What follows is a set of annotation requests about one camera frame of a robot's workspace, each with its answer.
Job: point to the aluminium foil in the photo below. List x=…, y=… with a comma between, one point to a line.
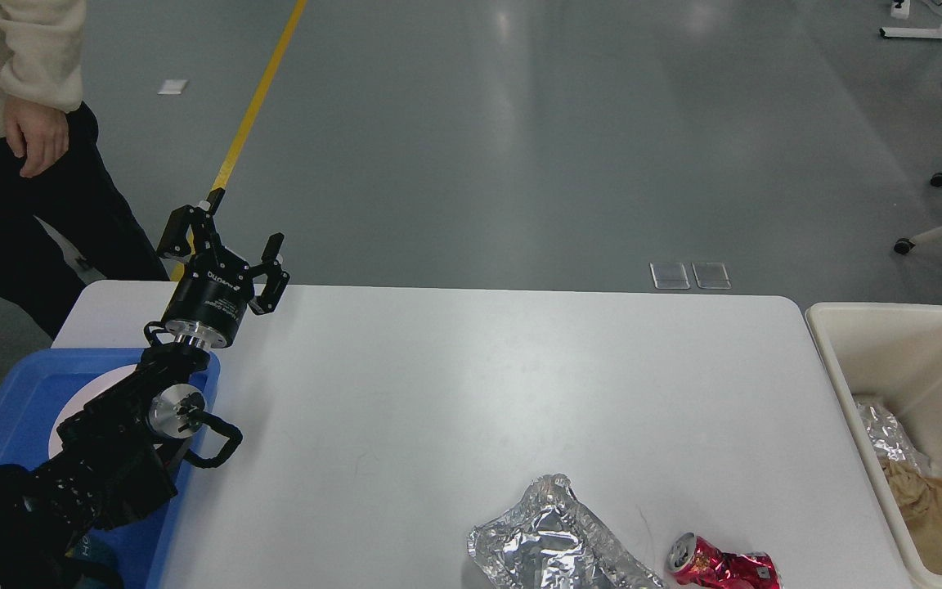
x=888, y=435
x=550, y=539

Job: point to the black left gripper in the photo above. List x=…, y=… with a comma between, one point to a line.
x=212, y=296

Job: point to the pink plate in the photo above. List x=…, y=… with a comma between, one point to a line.
x=87, y=392

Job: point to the grey chair with casters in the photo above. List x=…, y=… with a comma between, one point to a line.
x=76, y=261

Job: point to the blue plastic tray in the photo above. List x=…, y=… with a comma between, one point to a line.
x=32, y=396

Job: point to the person left hand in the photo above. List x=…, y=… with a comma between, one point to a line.
x=37, y=134

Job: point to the clear floor plates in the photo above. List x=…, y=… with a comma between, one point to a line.
x=681, y=276

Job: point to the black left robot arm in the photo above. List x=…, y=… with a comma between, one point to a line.
x=120, y=451

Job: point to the beige plastic bin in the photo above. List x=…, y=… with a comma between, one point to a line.
x=892, y=352

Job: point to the crushed red can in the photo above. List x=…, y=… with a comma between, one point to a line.
x=692, y=560

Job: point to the brown paper ball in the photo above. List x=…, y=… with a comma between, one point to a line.
x=904, y=483

